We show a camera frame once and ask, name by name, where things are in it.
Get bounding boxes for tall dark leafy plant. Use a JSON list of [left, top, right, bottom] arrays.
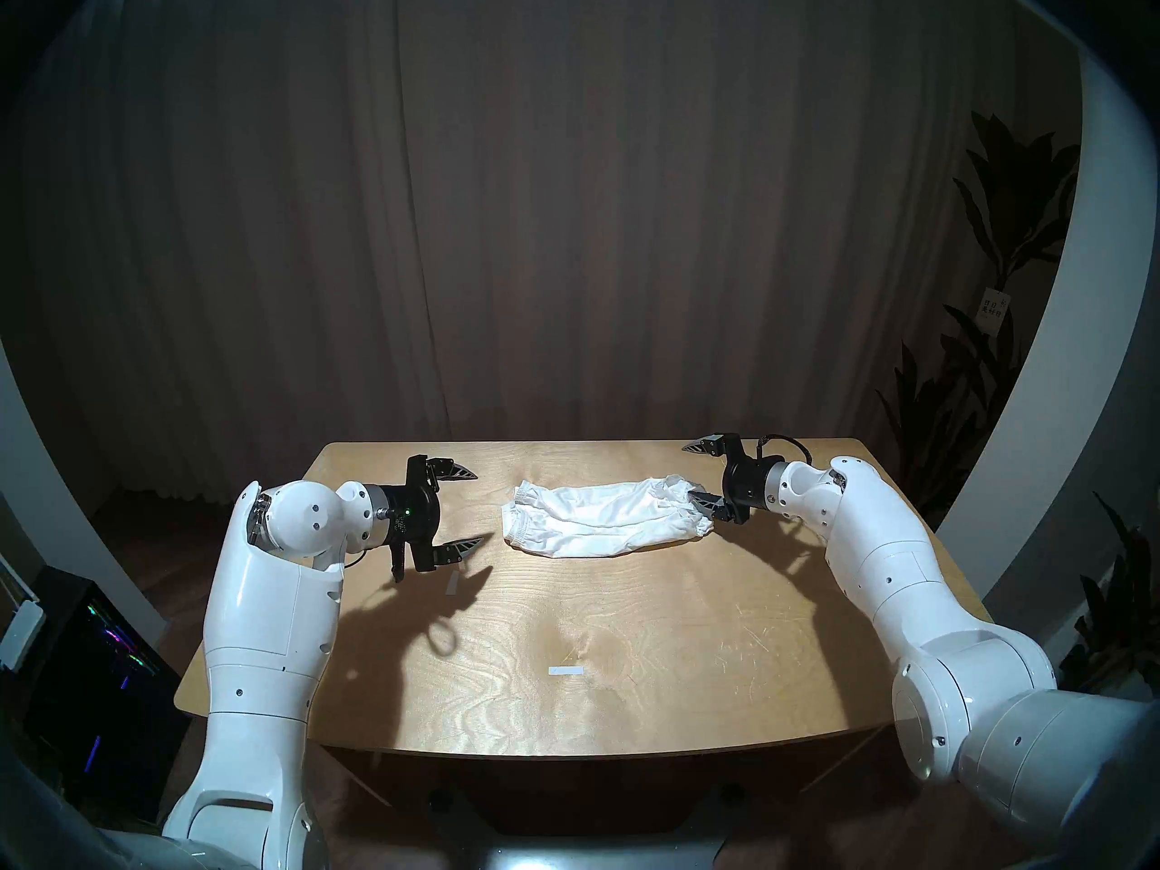
[[875, 109, 1084, 529]]

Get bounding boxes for small dark potted plant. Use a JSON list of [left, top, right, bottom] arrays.
[[1056, 492, 1160, 697]]

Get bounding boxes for white pants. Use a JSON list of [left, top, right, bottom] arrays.
[[501, 474, 717, 559]]

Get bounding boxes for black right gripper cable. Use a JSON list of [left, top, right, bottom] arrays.
[[754, 434, 813, 469]]

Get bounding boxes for black computer tower with lights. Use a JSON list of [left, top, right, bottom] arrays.
[[27, 565, 191, 819]]

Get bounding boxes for brown pleated curtain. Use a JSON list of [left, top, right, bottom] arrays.
[[18, 0, 1079, 516]]

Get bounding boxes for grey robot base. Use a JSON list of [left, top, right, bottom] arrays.
[[471, 836, 726, 870]]

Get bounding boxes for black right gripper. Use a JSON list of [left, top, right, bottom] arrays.
[[681, 432, 785, 525]]

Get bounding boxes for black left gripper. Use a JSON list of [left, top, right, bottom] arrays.
[[370, 454, 491, 584]]

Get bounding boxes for white box device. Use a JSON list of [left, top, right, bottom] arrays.
[[0, 596, 46, 672]]

